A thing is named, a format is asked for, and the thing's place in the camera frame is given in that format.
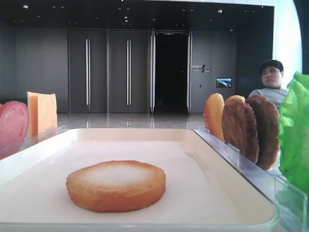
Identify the right long clear rail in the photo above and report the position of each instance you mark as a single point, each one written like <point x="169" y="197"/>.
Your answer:
<point x="292" y="202"/>

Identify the inner red tomato slice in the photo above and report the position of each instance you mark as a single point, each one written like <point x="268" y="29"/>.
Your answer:
<point x="14" y="123"/>

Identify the bread slice on tray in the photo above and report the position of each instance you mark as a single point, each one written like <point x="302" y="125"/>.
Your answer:
<point x="116" y="186"/>

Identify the inner bun slice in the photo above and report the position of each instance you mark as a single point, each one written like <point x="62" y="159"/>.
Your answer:
<point x="213" y="112"/>

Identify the outer bun slice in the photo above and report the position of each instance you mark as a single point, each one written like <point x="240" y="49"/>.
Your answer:
<point x="235" y="97"/>

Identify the outer brown meat patty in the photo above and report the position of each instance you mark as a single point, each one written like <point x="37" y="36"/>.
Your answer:
<point x="267" y="118"/>

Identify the cream rectangular tray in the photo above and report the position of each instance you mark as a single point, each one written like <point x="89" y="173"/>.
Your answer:
<point x="204" y="192"/>

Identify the left long clear rail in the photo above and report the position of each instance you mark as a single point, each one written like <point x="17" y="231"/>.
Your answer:
<point x="14" y="147"/>

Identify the brown meat patty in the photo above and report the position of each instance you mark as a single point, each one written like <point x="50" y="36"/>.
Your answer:
<point x="240" y="128"/>
<point x="267" y="118"/>

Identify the green lettuce leaf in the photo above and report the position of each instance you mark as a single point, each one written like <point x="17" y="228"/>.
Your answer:
<point x="294" y="133"/>

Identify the long clear rail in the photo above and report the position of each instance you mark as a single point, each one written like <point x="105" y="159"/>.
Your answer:
<point x="292" y="202"/>
<point x="14" y="147"/>

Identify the orange cheese slice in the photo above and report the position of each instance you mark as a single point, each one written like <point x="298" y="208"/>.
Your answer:
<point x="33" y="113"/>
<point x="47" y="115"/>

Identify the inner orange cheese slice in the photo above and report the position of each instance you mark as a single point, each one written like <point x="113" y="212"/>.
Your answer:
<point x="47" y="115"/>

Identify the seated man in grey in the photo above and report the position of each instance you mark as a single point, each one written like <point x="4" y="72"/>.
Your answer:
<point x="272" y="73"/>

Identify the outer orange cheese slice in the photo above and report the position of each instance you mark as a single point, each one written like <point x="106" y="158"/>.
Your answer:
<point x="33" y="113"/>

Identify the bun slice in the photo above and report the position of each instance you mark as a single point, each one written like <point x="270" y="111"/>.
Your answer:
<point x="235" y="97"/>
<point x="213" y="112"/>

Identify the inner brown meat patty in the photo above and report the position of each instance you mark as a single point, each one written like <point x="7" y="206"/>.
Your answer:
<point x="240" y="128"/>

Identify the small wall screen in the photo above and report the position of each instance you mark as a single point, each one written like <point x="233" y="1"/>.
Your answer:
<point x="224" y="82"/>

